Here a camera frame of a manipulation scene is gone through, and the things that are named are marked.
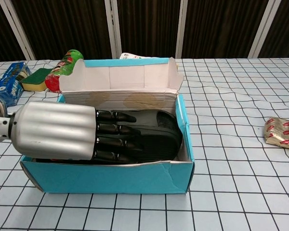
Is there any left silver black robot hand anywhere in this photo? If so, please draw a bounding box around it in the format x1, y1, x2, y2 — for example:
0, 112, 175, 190
9, 101, 145, 165

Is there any light blue shoe box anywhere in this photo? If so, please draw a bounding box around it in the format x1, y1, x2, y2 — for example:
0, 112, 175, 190
19, 57, 196, 195

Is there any black slipper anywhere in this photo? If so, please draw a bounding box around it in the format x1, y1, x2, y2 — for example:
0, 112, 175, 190
35, 128, 184, 166
132, 109, 178, 131

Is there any blue cardboard wrap box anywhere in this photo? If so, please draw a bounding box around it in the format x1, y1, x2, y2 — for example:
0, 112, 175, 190
0, 61, 32, 108

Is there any green yellow sponge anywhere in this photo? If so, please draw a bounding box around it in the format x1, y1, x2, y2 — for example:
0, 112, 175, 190
22, 67, 54, 92

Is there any green chips can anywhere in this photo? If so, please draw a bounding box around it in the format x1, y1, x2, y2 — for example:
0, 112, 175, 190
44, 49, 84, 93

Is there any white black checkered tablecloth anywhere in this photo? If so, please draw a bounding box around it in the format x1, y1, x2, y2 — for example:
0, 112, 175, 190
0, 57, 289, 231

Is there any gold red snack packet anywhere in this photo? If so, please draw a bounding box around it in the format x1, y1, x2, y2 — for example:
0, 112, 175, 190
263, 117, 289, 152

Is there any white metal screen post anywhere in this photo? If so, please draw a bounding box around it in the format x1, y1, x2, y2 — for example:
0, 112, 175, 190
105, 0, 122, 60
249, 0, 276, 59
0, 0, 36, 61
175, 0, 192, 59

